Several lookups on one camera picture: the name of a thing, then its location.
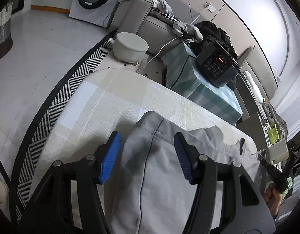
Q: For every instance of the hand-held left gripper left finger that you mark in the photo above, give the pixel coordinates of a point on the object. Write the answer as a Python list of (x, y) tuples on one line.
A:
[(109, 157)]

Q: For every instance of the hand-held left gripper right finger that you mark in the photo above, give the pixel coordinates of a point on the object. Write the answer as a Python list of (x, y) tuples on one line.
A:
[(182, 158)]

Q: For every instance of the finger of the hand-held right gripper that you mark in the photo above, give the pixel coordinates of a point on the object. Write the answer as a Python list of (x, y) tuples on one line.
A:
[(271, 171)]

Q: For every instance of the round beige stool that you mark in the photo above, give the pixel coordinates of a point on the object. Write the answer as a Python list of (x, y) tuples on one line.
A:
[(130, 48)]

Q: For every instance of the houndstooth cushion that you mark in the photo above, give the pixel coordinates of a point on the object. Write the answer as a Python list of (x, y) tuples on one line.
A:
[(169, 17)]

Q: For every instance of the grey t-shirt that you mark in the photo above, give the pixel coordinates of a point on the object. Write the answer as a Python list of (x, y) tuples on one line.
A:
[(164, 199)]

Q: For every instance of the teal checked covered box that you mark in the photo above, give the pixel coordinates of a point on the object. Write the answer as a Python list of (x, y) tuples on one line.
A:
[(208, 97)]

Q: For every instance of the grey sofa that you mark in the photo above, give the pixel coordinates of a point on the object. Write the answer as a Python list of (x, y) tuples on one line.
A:
[(152, 29)]

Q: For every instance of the white pillow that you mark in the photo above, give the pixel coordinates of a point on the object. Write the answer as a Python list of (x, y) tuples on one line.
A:
[(253, 82)]

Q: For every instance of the black jacket pile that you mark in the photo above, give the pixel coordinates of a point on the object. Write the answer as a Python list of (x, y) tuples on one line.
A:
[(218, 34)]

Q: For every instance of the white wall socket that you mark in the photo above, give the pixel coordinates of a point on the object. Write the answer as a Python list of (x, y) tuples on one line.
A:
[(209, 7)]

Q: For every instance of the white washing machine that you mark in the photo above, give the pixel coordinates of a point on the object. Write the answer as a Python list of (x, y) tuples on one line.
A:
[(98, 12)]

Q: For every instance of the grey woven basket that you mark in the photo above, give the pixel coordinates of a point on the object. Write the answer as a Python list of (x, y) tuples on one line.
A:
[(2, 29)]

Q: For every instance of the black electric cooker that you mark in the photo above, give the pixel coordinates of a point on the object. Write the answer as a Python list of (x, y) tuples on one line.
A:
[(213, 65)]

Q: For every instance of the person's right hand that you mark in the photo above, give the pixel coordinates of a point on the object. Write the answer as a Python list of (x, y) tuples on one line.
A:
[(271, 198)]

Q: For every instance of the white box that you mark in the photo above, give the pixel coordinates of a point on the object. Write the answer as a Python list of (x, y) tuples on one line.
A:
[(277, 151)]

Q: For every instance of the black and white rug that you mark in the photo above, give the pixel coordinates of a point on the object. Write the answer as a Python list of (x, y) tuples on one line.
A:
[(55, 107)]

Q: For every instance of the grey clothes pile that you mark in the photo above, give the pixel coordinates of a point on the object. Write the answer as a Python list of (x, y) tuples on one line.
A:
[(274, 117)]

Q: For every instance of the light grey garment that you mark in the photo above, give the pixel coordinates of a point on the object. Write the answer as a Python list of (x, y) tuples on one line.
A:
[(186, 29)]

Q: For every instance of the yellow-green bag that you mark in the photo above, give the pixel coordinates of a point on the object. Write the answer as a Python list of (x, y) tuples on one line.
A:
[(273, 133)]

